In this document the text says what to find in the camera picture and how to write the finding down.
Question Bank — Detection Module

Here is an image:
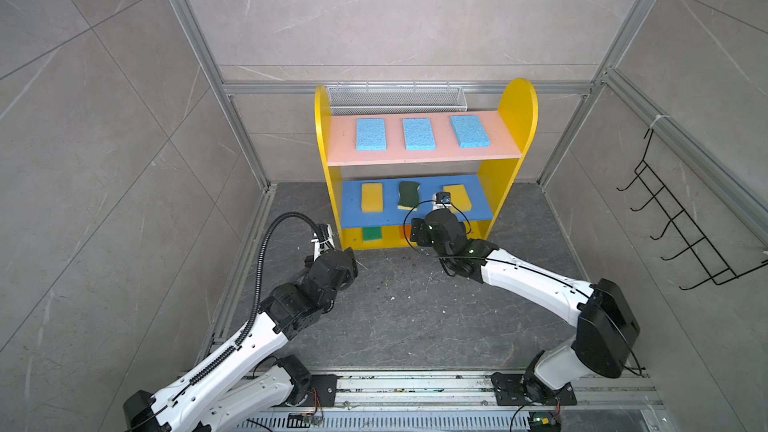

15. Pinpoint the yellow sponge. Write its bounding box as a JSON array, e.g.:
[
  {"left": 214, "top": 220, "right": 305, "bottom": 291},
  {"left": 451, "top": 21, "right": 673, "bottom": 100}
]
[
  {"left": 442, "top": 184, "right": 473, "bottom": 214},
  {"left": 360, "top": 182, "right": 384, "bottom": 214}
]

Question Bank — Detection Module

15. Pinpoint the dark green sponge curved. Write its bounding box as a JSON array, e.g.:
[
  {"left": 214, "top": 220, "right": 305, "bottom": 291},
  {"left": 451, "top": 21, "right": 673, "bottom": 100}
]
[{"left": 397, "top": 181, "right": 421, "bottom": 211}]

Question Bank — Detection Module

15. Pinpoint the blue sponge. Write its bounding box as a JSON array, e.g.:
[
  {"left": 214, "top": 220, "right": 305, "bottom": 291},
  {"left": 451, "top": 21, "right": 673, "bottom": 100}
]
[
  {"left": 402, "top": 118, "right": 436, "bottom": 151},
  {"left": 355, "top": 118, "right": 387, "bottom": 152}
]

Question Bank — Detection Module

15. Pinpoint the orange sponge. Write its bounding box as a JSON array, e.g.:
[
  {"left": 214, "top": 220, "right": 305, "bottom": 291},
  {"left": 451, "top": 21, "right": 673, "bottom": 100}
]
[{"left": 400, "top": 225, "right": 412, "bottom": 242}]

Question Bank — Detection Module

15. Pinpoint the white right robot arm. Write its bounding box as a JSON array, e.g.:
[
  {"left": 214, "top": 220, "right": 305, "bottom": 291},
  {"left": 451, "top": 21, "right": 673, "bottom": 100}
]
[{"left": 402, "top": 192, "right": 640, "bottom": 404}]

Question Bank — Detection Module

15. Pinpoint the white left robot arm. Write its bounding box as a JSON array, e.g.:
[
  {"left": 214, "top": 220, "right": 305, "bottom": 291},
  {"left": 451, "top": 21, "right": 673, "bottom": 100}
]
[{"left": 123, "top": 248, "right": 358, "bottom": 431}]

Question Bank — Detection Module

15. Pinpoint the yellow shelf unit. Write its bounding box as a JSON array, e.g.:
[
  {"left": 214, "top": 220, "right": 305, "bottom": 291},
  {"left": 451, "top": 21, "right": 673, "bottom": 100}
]
[{"left": 315, "top": 79, "right": 538, "bottom": 250}]

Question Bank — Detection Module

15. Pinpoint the black corrugated cable conduit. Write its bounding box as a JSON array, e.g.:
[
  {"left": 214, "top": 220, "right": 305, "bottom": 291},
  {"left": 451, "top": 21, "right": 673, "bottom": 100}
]
[{"left": 185, "top": 211, "right": 328, "bottom": 391}]

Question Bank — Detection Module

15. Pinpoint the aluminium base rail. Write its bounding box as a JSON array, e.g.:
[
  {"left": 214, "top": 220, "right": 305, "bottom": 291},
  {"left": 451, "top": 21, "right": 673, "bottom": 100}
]
[{"left": 233, "top": 370, "right": 661, "bottom": 432}]

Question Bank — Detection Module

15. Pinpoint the black wire hook rack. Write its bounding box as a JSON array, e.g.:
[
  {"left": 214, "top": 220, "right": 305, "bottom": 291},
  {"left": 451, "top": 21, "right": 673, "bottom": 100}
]
[{"left": 616, "top": 128, "right": 767, "bottom": 291}]

